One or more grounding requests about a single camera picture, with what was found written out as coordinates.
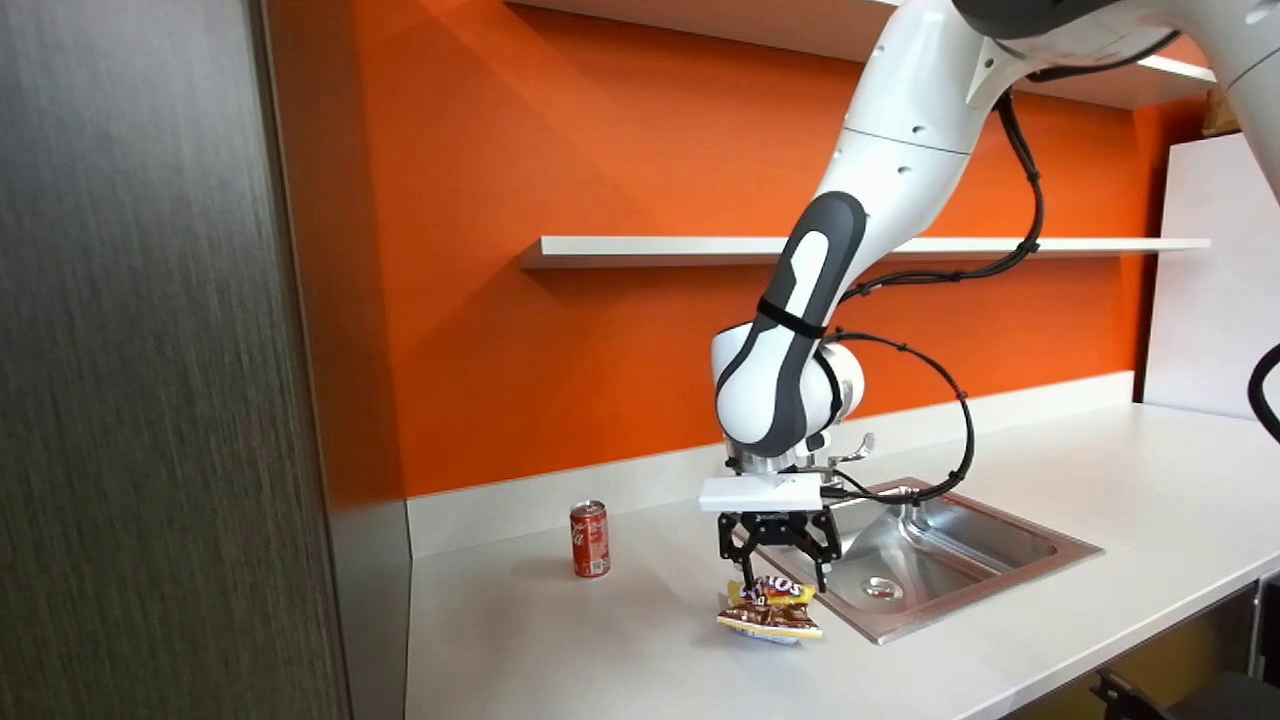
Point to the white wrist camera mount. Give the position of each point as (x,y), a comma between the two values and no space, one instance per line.
(760,495)

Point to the dark wood cabinet panel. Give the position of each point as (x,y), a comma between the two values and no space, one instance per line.
(146,363)

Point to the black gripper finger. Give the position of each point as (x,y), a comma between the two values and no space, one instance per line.
(732,555)
(817,548)

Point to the long white wall shelf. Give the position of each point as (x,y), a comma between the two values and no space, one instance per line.
(642,250)

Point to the chrome faucet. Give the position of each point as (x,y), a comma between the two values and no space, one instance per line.
(848,452)

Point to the red soda can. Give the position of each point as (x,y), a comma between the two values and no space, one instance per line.
(589,539)

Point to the white wall shelf under ceiling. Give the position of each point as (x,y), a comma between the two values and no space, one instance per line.
(800,24)

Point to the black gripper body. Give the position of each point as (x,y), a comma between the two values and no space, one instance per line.
(778,520)

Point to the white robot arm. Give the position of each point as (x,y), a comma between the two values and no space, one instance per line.
(920,146)

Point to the stainless steel sink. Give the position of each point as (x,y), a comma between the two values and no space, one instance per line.
(962,555)

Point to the white panel board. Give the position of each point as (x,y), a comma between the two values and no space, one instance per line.
(1220,283)

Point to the yellow snack packet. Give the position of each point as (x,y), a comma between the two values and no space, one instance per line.
(770,611)

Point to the black chair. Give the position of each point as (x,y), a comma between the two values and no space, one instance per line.
(1184,699)

